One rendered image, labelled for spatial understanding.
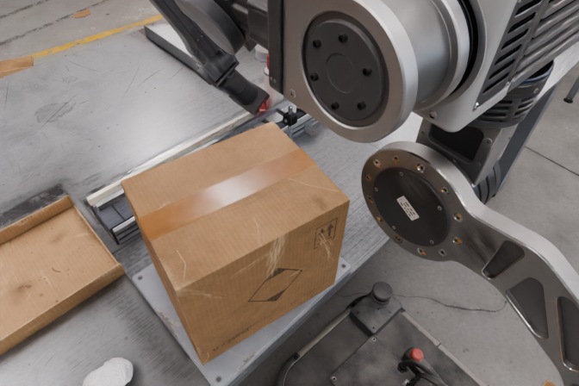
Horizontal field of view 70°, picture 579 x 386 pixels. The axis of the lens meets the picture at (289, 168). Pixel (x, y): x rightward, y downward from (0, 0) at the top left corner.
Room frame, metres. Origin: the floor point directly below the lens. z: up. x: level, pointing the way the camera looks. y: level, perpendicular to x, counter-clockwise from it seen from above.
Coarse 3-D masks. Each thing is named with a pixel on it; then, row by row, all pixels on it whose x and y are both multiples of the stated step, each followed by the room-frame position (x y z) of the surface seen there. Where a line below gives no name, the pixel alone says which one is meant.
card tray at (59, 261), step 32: (32, 224) 0.58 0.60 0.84; (64, 224) 0.58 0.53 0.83; (0, 256) 0.49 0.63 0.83; (32, 256) 0.50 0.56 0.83; (64, 256) 0.50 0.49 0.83; (96, 256) 0.50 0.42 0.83; (0, 288) 0.42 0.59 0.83; (32, 288) 0.42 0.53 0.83; (64, 288) 0.42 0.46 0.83; (96, 288) 0.42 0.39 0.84; (0, 320) 0.35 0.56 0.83; (32, 320) 0.34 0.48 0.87; (0, 352) 0.29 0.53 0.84
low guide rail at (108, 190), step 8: (248, 112) 0.92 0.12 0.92; (232, 120) 0.89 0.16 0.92; (240, 120) 0.90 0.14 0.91; (216, 128) 0.85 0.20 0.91; (224, 128) 0.86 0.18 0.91; (232, 128) 0.87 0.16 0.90; (208, 136) 0.82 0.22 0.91; (216, 136) 0.84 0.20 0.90; (192, 144) 0.79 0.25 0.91; (200, 144) 0.80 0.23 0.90; (176, 152) 0.76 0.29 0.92; (184, 152) 0.77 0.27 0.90; (160, 160) 0.72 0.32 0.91; (168, 160) 0.73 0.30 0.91; (144, 168) 0.70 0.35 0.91; (128, 176) 0.67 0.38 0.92; (112, 184) 0.64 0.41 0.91; (120, 184) 0.64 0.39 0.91; (96, 192) 0.62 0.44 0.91; (104, 192) 0.62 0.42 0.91; (112, 192) 0.63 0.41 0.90; (88, 200) 0.59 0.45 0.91; (96, 200) 0.60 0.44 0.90
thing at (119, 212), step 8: (296, 112) 0.97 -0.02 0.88; (304, 112) 0.98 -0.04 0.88; (264, 120) 0.93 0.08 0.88; (248, 128) 0.89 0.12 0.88; (280, 128) 0.90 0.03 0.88; (120, 200) 0.62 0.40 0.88; (96, 208) 0.60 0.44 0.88; (112, 208) 0.60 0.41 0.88; (120, 208) 0.60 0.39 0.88; (128, 208) 0.60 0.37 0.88; (104, 216) 0.57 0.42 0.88; (112, 216) 0.57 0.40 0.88; (120, 216) 0.57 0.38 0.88; (128, 216) 0.58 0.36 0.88; (112, 224) 0.55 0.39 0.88
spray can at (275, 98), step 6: (264, 72) 0.93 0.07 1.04; (270, 90) 0.92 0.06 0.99; (276, 90) 0.92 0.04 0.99; (270, 96) 0.92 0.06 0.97; (276, 96) 0.92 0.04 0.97; (282, 96) 0.93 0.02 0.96; (270, 102) 0.92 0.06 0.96; (276, 102) 0.92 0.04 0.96; (270, 108) 0.92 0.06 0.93; (276, 114) 0.92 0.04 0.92; (270, 120) 0.92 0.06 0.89; (276, 120) 0.92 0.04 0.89; (282, 120) 0.93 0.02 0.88
